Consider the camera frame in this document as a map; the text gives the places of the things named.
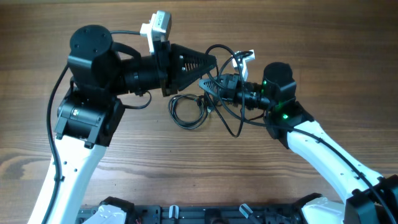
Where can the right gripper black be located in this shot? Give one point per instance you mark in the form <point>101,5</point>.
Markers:
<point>230,86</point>

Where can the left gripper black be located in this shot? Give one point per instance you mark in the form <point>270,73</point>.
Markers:
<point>178,79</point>

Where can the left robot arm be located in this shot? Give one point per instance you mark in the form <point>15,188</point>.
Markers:
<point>103,70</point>

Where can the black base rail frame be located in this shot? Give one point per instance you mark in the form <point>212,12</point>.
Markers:
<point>174,214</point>

